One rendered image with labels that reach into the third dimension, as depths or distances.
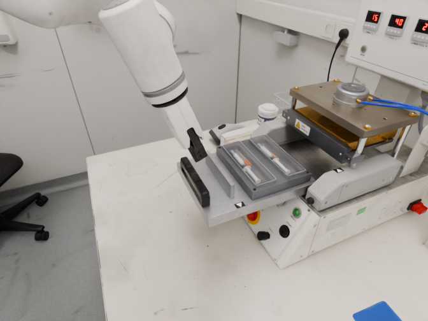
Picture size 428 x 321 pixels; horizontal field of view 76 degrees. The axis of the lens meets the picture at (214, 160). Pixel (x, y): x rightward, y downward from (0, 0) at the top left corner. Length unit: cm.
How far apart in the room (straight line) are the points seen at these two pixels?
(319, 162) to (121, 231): 63
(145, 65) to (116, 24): 7
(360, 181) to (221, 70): 168
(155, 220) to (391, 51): 82
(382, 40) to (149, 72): 66
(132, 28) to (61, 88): 161
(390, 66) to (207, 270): 73
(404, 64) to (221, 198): 58
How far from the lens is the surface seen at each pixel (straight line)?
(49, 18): 50
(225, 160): 71
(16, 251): 210
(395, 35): 90
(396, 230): 102
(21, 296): 188
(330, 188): 69
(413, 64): 87
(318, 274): 82
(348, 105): 79
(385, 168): 79
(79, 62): 198
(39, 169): 232
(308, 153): 89
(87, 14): 55
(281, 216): 77
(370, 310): 82
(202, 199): 60
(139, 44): 45
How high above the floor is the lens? 141
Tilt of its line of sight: 36 degrees down
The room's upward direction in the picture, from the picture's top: straight up
